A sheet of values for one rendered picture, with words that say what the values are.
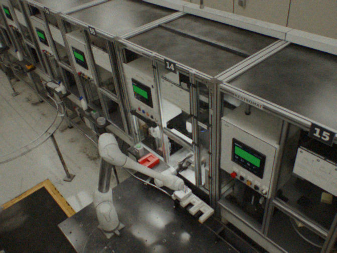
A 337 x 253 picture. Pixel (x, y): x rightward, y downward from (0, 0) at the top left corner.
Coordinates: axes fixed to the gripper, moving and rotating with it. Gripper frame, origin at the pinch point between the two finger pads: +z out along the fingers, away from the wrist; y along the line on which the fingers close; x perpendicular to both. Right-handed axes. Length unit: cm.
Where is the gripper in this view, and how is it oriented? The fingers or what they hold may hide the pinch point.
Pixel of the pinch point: (190, 159)
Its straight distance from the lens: 291.6
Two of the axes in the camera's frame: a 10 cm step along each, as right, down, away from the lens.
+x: -6.7, -4.1, 6.1
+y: -0.8, -7.9, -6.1
